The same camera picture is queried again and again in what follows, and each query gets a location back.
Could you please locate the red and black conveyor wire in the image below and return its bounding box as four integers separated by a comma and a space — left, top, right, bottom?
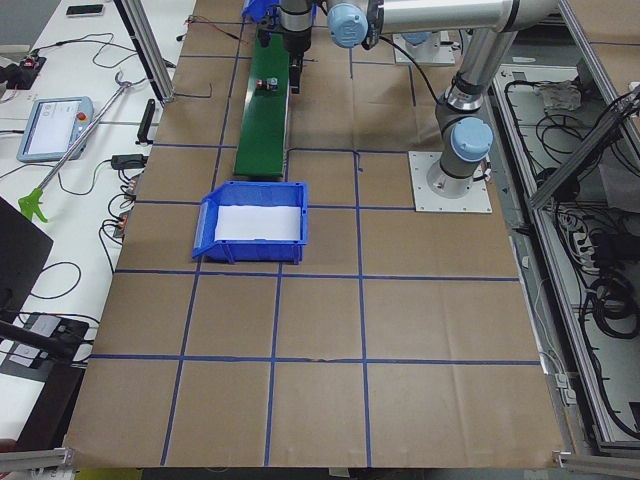
184, 14, 251, 46

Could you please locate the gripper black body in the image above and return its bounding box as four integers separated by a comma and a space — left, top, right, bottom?
257, 0, 313, 70

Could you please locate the black smartphone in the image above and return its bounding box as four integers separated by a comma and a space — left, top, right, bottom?
65, 3, 105, 17

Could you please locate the blue plastic bin right side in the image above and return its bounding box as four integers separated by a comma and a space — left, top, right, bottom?
241, 0, 280, 23

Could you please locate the green handled reach grabber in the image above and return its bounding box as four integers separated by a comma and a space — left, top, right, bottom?
18, 72, 143, 223

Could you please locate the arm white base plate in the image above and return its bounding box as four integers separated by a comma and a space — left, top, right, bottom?
392, 31, 460, 67
408, 151, 492, 214

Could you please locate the teach pendant tablet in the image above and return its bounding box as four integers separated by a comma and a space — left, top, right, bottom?
16, 96, 94, 163

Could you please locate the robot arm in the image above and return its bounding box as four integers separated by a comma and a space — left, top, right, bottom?
257, 0, 557, 199

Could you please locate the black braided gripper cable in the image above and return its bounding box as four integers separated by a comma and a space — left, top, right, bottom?
379, 37, 451, 104

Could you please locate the blue plastic bin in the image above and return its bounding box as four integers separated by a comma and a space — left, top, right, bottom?
241, 0, 280, 23
192, 181, 308, 264

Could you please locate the green conveyor belt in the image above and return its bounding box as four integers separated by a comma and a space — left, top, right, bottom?
234, 34, 289, 178

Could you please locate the blue plastic bin left side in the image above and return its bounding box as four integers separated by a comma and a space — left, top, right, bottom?
192, 181, 308, 264

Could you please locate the aluminium frame post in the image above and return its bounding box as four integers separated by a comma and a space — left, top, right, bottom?
114, 0, 174, 105

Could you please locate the white foam pad left bin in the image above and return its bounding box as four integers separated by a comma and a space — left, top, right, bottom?
215, 205, 302, 241

